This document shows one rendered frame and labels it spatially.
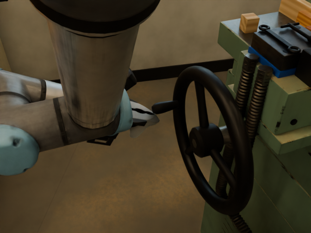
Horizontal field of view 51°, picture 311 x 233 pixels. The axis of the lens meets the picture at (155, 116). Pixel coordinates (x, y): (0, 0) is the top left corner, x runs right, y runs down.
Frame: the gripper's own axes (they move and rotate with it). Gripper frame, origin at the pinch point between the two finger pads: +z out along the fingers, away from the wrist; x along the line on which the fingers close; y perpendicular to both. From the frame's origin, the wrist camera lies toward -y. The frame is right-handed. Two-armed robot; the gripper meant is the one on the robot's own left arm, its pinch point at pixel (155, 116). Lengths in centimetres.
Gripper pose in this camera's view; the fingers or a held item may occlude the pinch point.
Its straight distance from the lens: 71.0
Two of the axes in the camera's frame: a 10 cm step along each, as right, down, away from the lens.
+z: 8.1, 1.8, 5.6
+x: 3.3, 6.4, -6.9
